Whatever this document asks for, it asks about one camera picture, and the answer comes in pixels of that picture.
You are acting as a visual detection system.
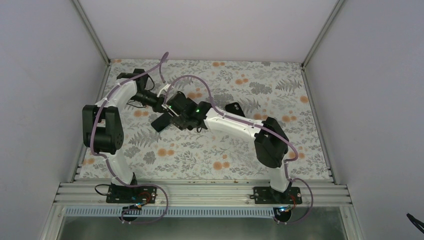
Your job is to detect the phone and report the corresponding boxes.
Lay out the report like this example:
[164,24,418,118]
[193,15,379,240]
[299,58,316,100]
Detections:
[150,112,177,133]

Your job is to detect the black phone case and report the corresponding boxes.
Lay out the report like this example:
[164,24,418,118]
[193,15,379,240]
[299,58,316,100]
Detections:
[224,102,246,118]

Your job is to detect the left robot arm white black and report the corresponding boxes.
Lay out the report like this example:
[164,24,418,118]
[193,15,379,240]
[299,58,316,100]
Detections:
[82,68,166,203]

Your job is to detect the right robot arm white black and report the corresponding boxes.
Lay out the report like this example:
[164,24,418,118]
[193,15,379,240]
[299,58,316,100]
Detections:
[166,91,291,204]

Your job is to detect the floral patterned table mat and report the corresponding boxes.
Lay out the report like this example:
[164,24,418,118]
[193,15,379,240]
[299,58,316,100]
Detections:
[79,58,332,181]

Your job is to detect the black object at edge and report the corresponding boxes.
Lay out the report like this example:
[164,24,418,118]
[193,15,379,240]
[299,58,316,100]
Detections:
[406,213,424,233]

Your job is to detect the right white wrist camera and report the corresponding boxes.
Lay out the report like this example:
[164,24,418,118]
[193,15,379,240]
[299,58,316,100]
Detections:
[161,103,177,117]

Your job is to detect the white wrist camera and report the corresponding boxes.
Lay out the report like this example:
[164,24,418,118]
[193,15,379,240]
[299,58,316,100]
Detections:
[161,103,177,117]
[156,84,173,99]

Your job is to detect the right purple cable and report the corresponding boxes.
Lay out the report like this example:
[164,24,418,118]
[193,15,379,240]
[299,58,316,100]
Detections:
[163,75,315,226]

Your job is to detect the purple cable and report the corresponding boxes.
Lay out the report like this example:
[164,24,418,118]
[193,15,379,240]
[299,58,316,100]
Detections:
[90,51,170,226]
[163,75,315,226]

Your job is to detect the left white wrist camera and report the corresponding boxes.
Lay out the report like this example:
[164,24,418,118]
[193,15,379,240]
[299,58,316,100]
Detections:
[156,84,173,99]

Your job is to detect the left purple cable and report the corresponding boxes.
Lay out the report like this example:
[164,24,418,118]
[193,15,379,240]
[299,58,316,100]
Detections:
[90,51,170,226]

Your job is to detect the white slotted cable duct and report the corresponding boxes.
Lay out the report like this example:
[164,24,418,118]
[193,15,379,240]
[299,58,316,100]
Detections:
[63,206,275,218]

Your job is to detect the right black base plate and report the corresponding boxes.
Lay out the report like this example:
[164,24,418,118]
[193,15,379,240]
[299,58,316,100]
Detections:
[249,186,303,205]

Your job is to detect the aluminium mounting rail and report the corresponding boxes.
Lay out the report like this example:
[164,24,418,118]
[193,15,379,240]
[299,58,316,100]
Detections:
[53,180,353,207]

